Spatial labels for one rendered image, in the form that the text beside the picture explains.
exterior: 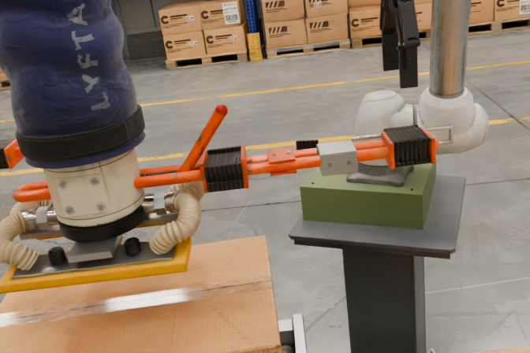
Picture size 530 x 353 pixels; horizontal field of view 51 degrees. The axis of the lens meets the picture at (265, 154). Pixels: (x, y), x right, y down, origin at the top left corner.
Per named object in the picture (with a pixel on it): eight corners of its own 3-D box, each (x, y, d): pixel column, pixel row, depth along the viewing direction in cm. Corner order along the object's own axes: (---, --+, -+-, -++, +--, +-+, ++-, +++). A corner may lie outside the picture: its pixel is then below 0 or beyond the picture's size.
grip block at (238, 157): (203, 195, 103) (199, 166, 101) (207, 175, 112) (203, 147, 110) (248, 190, 103) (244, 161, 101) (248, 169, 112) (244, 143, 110)
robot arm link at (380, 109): (356, 151, 189) (354, 87, 183) (411, 150, 186) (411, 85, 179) (353, 166, 174) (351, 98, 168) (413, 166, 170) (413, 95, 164)
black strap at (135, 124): (-1, 168, 93) (-8, 146, 92) (46, 125, 115) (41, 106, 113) (132, 151, 93) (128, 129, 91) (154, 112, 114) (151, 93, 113)
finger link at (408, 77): (416, 45, 93) (416, 46, 92) (416, 85, 96) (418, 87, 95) (397, 47, 93) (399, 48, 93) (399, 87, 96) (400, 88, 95)
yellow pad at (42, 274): (-3, 295, 98) (-11, 271, 97) (19, 264, 108) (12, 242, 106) (187, 273, 98) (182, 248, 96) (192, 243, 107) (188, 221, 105)
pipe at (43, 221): (-4, 272, 99) (-14, 243, 97) (44, 208, 122) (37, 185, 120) (184, 249, 98) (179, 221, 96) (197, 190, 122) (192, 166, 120)
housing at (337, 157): (321, 177, 104) (319, 155, 103) (317, 164, 110) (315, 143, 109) (359, 172, 104) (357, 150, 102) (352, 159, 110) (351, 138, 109)
